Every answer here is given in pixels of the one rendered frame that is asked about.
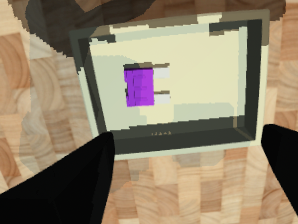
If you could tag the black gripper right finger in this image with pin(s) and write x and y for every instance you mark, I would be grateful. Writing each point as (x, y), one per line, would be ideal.
(281, 150)

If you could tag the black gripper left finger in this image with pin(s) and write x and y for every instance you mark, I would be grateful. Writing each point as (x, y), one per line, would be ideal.
(72, 191)

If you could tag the white shallow tray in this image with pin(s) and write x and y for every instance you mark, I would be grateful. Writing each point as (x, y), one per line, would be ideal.
(217, 82)

